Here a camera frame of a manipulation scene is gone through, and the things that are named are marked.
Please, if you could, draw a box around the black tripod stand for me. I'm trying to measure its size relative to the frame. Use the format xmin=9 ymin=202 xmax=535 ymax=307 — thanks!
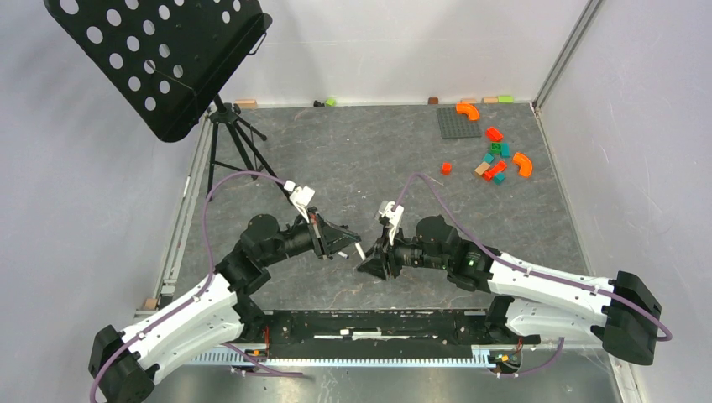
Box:
xmin=207 ymin=96 xmax=279 ymax=193

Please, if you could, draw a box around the orange curved block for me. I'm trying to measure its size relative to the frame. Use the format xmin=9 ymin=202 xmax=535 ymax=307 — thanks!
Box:
xmin=511 ymin=152 xmax=533 ymax=178
xmin=455 ymin=102 xmax=480 ymax=122

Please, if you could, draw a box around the small red cube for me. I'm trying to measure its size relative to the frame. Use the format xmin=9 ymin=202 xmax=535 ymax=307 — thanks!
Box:
xmin=441 ymin=162 xmax=453 ymax=175

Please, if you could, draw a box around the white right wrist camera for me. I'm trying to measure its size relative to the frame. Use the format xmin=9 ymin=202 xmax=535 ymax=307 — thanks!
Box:
xmin=377 ymin=201 xmax=405 ymax=246

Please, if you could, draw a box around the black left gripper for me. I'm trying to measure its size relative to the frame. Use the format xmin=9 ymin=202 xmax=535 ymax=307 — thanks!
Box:
xmin=260 ymin=206 xmax=360 ymax=266

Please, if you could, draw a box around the orange curved block top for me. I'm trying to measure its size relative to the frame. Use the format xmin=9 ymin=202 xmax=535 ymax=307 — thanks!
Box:
xmin=455 ymin=102 xmax=480 ymax=122

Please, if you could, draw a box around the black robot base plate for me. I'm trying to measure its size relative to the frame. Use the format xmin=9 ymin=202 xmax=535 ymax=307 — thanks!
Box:
xmin=233 ymin=309 xmax=541 ymax=359

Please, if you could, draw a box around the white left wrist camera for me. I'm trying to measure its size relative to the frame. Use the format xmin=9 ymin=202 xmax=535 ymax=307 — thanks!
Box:
xmin=283 ymin=181 xmax=315 ymax=220

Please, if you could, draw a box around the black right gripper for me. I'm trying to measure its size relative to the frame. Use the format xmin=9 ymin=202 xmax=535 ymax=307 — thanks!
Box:
xmin=355 ymin=224 xmax=449 ymax=283

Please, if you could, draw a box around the orange curved block right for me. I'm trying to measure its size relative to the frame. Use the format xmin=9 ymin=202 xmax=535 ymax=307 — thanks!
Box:
xmin=511 ymin=152 xmax=533 ymax=178

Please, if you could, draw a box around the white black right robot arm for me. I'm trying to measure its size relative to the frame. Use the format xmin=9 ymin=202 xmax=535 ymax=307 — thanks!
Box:
xmin=357 ymin=216 xmax=662 ymax=366

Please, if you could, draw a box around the tan wooden block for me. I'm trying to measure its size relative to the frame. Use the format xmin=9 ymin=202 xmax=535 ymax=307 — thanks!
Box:
xmin=474 ymin=162 xmax=490 ymax=176

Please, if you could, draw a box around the red long brick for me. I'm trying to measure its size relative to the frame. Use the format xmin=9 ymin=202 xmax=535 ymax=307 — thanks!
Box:
xmin=482 ymin=160 xmax=507 ymax=181

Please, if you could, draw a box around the wooden block at wall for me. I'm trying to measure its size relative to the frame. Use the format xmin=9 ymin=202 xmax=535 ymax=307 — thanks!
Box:
xmin=233 ymin=99 xmax=259 ymax=109

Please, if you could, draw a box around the teal brick right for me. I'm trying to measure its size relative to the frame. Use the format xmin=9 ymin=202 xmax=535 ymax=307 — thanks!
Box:
xmin=500 ymin=143 xmax=512 ymax=158

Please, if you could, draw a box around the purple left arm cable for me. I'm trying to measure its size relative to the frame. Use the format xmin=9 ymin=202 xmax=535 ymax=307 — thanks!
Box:
xmin=88 ymin=170 xmax=296 ymax=403

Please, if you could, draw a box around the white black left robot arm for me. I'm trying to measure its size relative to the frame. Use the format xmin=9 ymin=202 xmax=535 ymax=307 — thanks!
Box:
xmin=88 ymin=207 xmax=361 ymax=402

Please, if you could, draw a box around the teal brick lower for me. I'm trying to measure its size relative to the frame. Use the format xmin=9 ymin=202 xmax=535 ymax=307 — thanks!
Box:
xmin=493 ymin=172 xmax=506 ymax=185

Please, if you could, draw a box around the green lego brick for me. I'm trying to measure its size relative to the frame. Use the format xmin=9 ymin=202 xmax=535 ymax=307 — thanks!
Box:
xmin=489 ymin=142 xmax=502 ymax=155

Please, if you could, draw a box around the grey lego baseplate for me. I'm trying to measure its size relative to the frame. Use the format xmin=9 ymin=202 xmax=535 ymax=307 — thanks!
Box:
xmin=436 ymin=107 xmax=483 ymax=139

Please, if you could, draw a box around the black perforated music stand desk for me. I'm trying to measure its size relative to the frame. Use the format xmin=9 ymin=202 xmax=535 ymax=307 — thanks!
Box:
xmin=44 ymin=1 xmax=273 ymax=143

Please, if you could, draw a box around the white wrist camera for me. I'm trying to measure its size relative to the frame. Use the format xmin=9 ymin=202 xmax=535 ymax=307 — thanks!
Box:
xmin=283 ymin=181 xmax=315 ymax=220
xmin=377 ymin=201 xmax=405 ymax=246

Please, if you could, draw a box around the red brick upper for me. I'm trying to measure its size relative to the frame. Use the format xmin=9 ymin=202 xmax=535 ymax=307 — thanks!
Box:
xmin=485 ymin=127 xmax=504 ymax=143

